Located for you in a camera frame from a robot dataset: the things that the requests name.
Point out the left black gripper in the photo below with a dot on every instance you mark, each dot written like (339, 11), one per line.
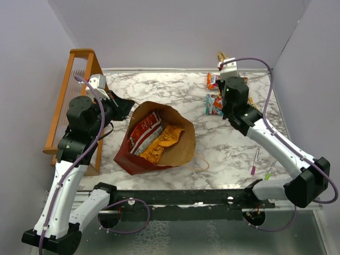
(122, 107)

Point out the red brown paper bag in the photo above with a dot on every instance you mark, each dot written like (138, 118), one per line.
(177, 155)

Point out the green Fox's candy bag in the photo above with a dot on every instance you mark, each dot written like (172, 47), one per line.
(210, 108)

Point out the colourful Fox's fruits bag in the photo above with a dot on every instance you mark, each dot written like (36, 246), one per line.
(212, 81)

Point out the yellow M&M's bag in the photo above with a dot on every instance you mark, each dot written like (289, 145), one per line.
(250, 102)

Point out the orange white snack packet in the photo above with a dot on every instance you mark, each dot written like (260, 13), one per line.
(218, 102)

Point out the gold crispy snack bag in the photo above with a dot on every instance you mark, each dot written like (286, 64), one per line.
(222, 58)

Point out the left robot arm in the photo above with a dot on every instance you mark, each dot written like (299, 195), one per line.
(59, 228)

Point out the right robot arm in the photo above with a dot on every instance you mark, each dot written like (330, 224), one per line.
(307, 174)

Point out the red white chips bag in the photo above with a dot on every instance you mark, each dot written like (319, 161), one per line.
(145, 133)

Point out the orange crumpled chips bag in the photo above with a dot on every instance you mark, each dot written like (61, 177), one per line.
(169, 136)

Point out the wooden rack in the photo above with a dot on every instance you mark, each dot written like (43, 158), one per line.
(82, 62)

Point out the pink marker pen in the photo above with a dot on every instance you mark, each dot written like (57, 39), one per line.
(253, 170)

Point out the green marker pen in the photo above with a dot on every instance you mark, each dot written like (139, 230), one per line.
(269, 171)

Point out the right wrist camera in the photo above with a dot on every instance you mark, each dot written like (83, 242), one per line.
(227, 68)

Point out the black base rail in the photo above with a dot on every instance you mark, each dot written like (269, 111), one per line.
(175, 205)

